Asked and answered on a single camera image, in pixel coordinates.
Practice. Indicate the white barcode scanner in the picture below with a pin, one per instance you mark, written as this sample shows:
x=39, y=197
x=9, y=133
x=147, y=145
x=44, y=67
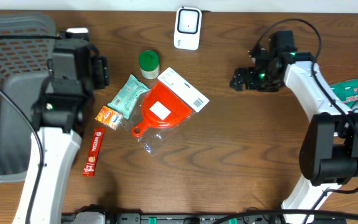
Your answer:
x=187, y=28

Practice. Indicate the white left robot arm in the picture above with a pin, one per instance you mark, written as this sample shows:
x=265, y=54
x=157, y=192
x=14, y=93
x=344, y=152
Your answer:
x=58, y=118

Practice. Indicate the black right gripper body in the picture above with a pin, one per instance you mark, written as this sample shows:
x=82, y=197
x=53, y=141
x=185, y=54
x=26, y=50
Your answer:
x=241, y=78

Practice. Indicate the red tool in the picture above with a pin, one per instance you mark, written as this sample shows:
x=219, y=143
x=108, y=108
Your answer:
x=160, y=112

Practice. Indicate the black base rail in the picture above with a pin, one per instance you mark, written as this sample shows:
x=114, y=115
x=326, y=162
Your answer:
x=135, y=218

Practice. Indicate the red coffee stick packet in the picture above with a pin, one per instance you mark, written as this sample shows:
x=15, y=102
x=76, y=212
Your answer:
x=92, y=158

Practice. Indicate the teal wet wipes pack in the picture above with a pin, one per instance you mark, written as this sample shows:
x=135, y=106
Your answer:
x=127, y=97

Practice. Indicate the small orange snack box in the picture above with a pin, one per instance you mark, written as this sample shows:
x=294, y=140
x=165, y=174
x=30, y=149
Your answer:
x=109, y=117

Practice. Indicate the green lid jar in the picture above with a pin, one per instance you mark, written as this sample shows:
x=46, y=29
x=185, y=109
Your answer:
x=149, y=64

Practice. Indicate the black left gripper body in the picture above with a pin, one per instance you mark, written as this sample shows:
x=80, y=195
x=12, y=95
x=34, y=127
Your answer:
x=100, y=72

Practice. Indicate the grey plastic shopping basket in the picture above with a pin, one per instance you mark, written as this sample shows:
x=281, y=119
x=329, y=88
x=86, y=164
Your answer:
x=26, y=44

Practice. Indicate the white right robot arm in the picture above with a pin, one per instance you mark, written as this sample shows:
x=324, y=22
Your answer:
x=328, y=157

